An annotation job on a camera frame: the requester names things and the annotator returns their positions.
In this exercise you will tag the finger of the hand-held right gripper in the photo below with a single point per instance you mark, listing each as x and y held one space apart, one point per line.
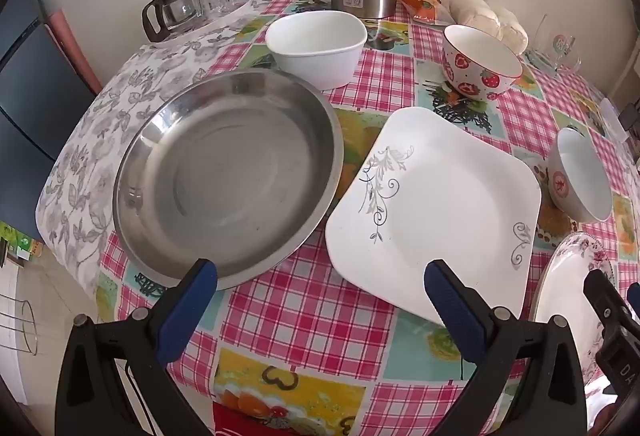
600 288
635 298

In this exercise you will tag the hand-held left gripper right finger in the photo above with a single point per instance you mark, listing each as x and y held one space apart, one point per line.
452 311

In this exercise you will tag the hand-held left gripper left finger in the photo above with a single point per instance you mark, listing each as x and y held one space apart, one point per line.
185 311

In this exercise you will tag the pink floral round plate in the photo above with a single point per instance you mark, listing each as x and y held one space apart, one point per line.
565 286

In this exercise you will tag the white square plate grey vines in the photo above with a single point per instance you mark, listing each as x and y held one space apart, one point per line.
440 216

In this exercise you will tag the pale bowl with red emblem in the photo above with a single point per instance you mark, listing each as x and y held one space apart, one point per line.
580 176

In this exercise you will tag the stainless steel round basin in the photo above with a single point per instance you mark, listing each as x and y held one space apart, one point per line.
225 176

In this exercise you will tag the strawberry print bowl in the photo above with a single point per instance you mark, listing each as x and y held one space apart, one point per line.
470 71

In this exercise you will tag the white square bowl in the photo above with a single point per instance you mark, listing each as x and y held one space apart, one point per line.
315 51

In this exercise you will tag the pink checked tablecloth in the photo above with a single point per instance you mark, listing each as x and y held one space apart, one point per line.
300 316

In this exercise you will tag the black power adapter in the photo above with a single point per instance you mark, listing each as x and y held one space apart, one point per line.
631 118

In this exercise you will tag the white plastic box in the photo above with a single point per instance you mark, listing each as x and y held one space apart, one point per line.
610 116

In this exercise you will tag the green packet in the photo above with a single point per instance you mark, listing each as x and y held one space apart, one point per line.
20 246

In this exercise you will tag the grey floral tablecloth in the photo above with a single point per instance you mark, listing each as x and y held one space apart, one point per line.
90 141

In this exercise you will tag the clear glass mug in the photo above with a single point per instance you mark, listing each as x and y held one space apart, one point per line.
560 46
180 8

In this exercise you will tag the dark blue cabinet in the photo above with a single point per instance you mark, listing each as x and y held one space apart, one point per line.
30 106

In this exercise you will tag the pink board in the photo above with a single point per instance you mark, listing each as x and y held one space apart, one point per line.
75 51

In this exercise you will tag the bag of white steamed buns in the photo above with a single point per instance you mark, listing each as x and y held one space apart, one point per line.
485 16

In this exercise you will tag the orange snack packet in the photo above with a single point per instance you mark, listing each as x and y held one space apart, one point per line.
425 6

